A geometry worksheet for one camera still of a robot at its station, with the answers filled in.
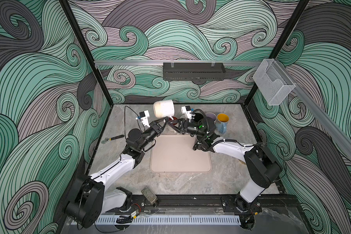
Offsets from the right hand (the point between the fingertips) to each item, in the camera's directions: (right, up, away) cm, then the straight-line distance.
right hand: (168, 125), depth 69 cm
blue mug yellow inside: (+35, 0, +27) cm, 44 cm away
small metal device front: (-10, -36, +4) cm, 38 cm away
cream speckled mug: (-2, +8, +1) cm, 9 cm away
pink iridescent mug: (+30, +5, +30) cm, 43 cm away
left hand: (+1, +3, +1) cm, 4 cm away
